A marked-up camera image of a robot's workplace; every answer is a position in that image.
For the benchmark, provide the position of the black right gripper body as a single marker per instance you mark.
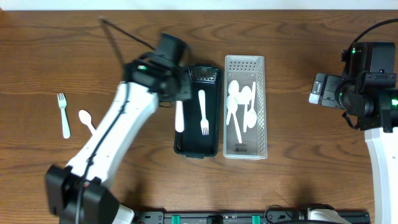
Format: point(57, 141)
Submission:
point(336, 92)

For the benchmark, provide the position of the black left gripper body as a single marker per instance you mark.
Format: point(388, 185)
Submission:
point(179, 86)

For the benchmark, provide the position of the white plastic spoon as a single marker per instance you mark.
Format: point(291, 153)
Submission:
point(86, 119)
point(233, 90)
point(246, 97)
point(251, 115)
point(232, 106)

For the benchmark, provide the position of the black perforated plastic basket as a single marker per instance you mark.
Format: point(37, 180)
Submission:
point(191, 142)

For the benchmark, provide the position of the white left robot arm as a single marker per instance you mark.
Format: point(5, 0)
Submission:
point(80, 192)

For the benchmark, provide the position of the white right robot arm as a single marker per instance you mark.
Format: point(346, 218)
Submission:
point(382, 149)

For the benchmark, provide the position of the clear perforated plastic basket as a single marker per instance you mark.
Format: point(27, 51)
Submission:
point(245, 69)

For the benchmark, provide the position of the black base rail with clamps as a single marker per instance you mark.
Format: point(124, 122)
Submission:
point(311, 213)

